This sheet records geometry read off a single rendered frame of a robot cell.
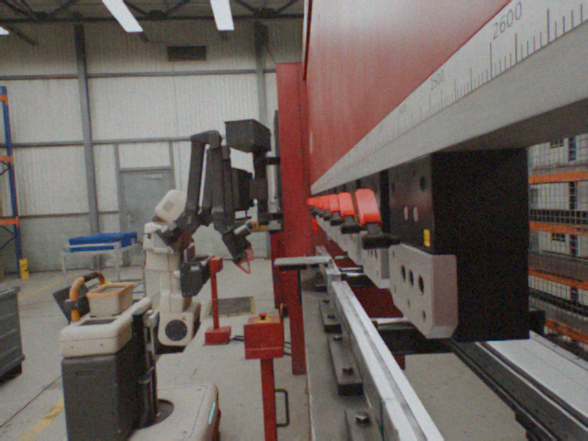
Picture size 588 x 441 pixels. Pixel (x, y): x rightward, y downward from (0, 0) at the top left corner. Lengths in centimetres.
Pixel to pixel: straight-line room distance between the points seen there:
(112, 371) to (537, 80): 186
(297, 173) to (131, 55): 762
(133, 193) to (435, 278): 923
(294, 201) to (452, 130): 255
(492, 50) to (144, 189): 924
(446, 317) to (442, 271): 4
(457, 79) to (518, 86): 8
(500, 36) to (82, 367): 189
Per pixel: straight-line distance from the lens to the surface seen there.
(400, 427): 65
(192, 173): 173
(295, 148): 285
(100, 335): 190
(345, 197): 68
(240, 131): 307
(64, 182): 1010
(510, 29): 25
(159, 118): 952
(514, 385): 88
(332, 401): 91
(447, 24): 33
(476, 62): 28
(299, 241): 284
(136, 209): 947
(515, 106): 24
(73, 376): 200
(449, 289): 36
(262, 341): 167
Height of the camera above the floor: 131
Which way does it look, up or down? 3 degrees down
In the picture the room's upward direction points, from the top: 3 degrees counter-clockwise
